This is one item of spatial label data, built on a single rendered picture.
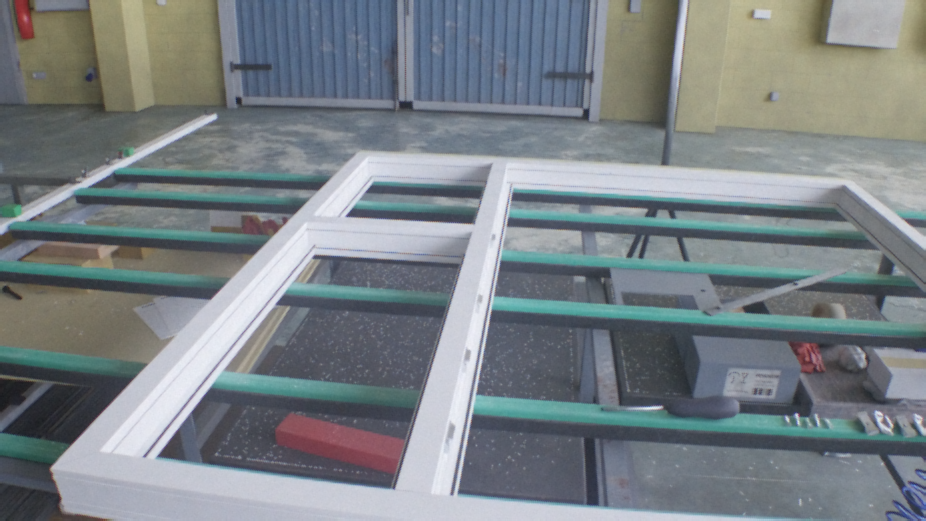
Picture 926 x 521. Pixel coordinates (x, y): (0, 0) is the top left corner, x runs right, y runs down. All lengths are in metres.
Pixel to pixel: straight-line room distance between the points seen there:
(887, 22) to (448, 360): 6.96
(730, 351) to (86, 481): 1.29
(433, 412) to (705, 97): 6.26
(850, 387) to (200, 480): 1.45
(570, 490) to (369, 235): 0.69
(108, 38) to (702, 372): 7.38
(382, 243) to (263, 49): 6.28
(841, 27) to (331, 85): 5.15
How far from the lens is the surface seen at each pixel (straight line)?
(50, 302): 2.11
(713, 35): 6.93
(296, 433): 1.40
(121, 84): 8.21
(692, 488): 2.31
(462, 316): 1.14
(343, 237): 1.56
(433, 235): 1.51
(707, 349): 1.63
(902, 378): 1.74
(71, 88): 9.10
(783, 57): 7.55
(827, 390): 1.78
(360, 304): 1.39
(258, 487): 0.83
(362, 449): 1.35
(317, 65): 7.54
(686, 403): 1.07
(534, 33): 7.08
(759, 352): 1.67
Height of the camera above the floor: 1.48
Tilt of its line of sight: 24 degrees down
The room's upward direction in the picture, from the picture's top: 1 degrees clockwise
